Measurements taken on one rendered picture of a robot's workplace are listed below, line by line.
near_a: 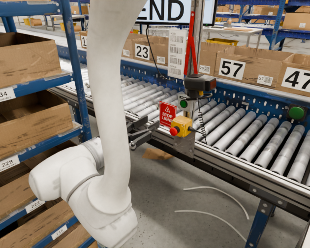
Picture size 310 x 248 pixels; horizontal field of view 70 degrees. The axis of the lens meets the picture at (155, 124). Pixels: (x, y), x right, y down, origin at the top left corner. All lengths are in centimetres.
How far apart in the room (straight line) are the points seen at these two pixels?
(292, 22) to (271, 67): 436
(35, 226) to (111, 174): 61
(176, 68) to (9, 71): 61
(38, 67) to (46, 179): 35
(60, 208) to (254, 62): 127
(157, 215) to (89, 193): 122
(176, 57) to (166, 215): 114
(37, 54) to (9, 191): 44
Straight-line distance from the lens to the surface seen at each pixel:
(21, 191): 90
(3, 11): 70
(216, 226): 171
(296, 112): 141
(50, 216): 104
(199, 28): 92
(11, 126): 78
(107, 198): 51
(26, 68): 76
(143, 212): 173
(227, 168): 105
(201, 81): 86
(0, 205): 90
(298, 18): 576
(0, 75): 74
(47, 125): 82
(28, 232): 104
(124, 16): 39
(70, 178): 58
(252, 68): 149
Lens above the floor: 135
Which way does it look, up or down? 29 degrees down
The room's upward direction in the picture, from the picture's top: straight up
